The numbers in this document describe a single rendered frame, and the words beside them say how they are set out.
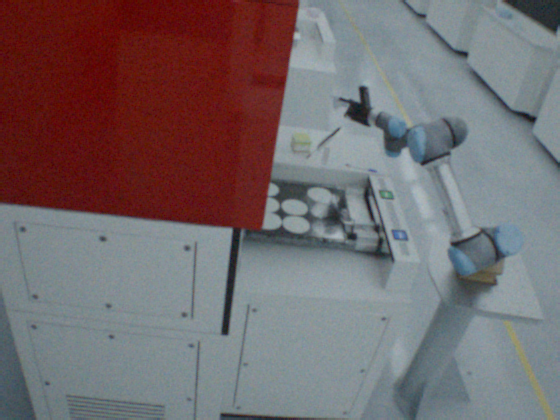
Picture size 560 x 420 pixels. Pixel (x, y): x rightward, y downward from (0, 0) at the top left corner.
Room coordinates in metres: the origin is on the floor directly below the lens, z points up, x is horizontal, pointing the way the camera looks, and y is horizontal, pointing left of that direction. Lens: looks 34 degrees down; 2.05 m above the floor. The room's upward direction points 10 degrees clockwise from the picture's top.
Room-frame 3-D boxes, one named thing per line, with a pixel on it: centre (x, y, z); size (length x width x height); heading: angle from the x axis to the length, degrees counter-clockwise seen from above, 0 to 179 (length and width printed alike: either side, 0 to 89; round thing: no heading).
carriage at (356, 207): (1.75, -0.31, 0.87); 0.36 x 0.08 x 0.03; 8
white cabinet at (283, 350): (1.79, -0.15, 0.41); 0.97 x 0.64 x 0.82; 8
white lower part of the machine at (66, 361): (1.44, 0.48, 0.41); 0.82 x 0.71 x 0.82; 8
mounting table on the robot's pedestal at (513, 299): (1.60, -0.82, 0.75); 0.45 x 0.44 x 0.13; 89
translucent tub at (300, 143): (2.04, -0.04, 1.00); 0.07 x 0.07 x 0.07; 17
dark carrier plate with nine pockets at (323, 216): (1.70, -0.05, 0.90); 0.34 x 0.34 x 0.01; 8
